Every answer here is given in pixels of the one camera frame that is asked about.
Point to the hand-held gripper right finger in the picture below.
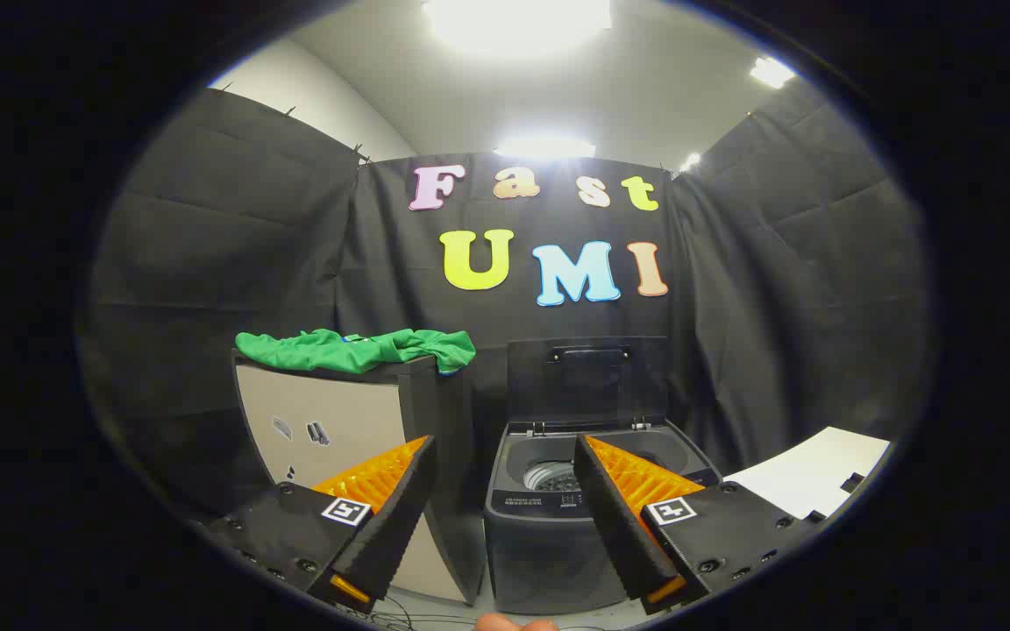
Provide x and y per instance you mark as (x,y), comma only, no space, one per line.
(610,526)

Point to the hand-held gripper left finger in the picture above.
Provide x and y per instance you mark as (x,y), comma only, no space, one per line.
(400,517)

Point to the grey washing machine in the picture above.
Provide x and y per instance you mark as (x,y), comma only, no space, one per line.
(540,561)

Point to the green polo shirt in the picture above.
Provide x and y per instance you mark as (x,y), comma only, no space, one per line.
(338,350)

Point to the beige and black cabinet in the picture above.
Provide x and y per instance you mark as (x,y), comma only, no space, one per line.
(343,412)

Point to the black backdrop cloth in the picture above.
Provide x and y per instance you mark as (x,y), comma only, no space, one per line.
(233,245)

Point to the oval ceiling light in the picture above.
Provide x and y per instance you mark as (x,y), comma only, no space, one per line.
(544,147)

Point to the small ceiling light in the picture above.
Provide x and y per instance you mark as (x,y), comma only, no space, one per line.
(772,72)

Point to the large ceiling light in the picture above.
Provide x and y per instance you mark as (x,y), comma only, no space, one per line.
(518,22)

